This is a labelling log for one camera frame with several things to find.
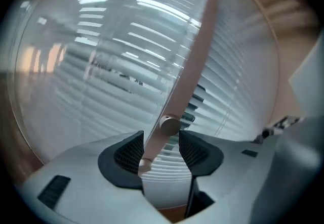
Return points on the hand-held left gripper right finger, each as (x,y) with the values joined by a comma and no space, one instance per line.
(207,159)

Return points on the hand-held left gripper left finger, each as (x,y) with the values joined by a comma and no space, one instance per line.
(114,167)

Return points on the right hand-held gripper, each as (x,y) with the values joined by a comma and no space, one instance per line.
(283,123)

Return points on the small silver cylinder object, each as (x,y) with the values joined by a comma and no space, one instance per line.
(170,125)

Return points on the white window blinds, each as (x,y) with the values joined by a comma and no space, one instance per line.
(101,91)
(240,66)

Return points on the person's light short-sleeved shirt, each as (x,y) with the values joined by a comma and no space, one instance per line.
(308,79)

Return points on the glass partition frame post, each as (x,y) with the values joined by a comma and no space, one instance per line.
(200,41)

